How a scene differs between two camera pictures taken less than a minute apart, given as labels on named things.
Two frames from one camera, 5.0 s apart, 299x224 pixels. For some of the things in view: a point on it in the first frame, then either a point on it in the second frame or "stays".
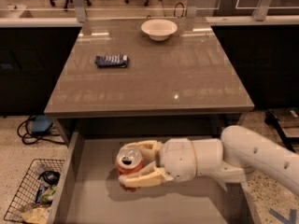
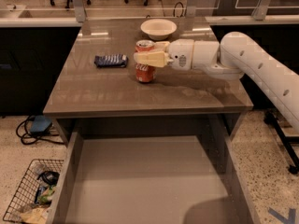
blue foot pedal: [41, 124] stays
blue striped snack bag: [112, 61] stays
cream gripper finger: [150, 175] -> [156, 59]
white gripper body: [177, 157] -> [180, 54]
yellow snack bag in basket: [35, 216] stays
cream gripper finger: [149, 149] -> [161, 46]
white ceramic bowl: [159, 29] stays
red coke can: [130, 162] -> [145, 74]
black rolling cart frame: [271, 117] stays
